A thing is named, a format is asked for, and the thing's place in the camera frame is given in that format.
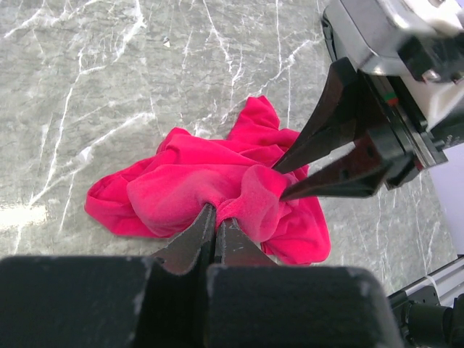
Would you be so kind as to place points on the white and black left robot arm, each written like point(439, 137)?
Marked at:
point(223, 291)

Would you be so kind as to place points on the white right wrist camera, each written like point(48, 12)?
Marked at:
point(419, 41)

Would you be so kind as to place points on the crimson red t-shirt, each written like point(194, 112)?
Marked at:
point(161, 196)

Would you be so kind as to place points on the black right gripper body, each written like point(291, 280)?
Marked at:
point(419, 146)

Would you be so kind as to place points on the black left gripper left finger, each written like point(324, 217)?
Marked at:
point(193, 247)

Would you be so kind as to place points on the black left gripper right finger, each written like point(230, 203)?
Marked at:
point(234, 248)

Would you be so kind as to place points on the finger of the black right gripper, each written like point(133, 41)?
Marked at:
point(359, 174)
point(347, 108)

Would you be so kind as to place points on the aluminium frame rail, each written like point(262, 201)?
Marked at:
point(437, 288)

